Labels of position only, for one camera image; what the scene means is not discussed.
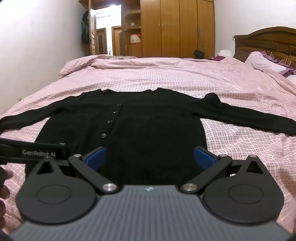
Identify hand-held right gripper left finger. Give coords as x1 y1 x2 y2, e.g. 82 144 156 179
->
37 146 119 195

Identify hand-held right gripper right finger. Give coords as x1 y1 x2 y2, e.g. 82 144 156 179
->
180 146 264 194

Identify black button cardigan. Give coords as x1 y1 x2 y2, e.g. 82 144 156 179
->
0 88 296 186

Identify dark clothes hanging on door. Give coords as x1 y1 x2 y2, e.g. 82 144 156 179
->
81 10 91 44

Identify person's left hand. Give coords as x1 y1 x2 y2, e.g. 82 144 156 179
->
0 167 13 217

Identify pink checked bedspread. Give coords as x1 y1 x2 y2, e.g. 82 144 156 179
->
0 54 296 234

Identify pale pink pillow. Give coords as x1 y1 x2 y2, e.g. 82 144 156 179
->
245 51 295 75

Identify open wooden room door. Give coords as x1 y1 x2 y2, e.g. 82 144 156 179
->
89 9 98 56

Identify carved wooden headboard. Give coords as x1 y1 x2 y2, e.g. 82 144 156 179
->
233 26 296 70

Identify wooden corner shelf unit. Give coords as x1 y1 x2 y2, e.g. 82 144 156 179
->
124 13 142 57

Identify wooden wardrobe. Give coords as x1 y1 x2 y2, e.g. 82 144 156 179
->
140 0 216 59

